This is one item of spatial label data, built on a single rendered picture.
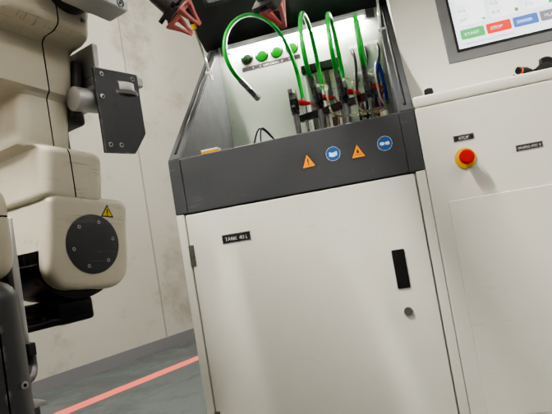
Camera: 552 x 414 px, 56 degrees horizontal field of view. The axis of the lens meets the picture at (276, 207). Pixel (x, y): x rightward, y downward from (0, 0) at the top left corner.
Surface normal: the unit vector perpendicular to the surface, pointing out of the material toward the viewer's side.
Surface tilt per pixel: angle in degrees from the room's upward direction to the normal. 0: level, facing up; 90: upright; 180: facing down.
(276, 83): 90
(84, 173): 90
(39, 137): 90
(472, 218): 90
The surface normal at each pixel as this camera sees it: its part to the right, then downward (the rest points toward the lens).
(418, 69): -0.27, -0.25
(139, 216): 0.79, -0.17
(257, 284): -0.24, -0.01
